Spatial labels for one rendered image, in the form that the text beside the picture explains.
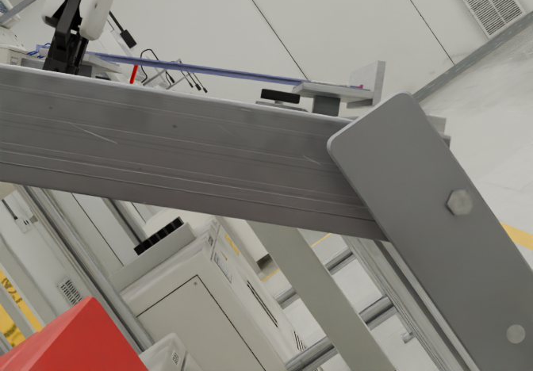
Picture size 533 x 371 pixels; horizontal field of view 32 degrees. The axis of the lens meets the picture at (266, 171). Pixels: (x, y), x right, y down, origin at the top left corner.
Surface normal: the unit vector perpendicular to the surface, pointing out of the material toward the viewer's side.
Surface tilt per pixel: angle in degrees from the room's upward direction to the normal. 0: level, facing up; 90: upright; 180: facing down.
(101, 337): 90
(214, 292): 90
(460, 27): 90
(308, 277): 90
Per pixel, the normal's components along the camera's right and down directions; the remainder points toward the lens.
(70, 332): 0.82, -0.58
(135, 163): 0.02, 0.06
